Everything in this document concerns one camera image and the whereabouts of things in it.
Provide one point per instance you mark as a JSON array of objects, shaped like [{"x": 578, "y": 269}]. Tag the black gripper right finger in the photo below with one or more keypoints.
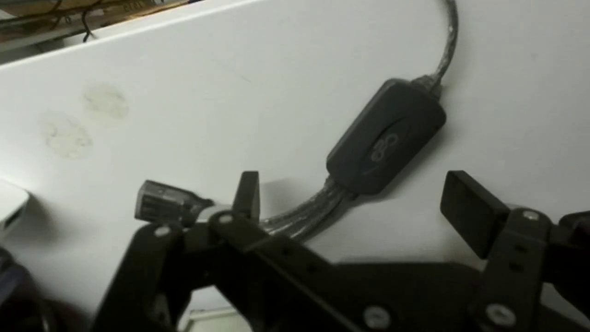
[{"x": 473, "y": 210}]

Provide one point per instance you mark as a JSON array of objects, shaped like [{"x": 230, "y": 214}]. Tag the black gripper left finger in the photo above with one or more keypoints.
[{"x": 248, "y": 195}]

